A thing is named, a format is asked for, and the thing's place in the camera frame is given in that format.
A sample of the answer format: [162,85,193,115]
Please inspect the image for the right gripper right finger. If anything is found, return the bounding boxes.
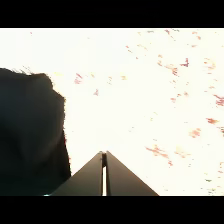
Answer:
[105,150,160,197]

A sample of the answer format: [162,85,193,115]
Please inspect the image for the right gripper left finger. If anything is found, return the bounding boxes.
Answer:
[49,150,104,197]

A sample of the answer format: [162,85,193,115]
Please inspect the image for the black garment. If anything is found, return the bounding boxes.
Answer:
[0,67,72,197]

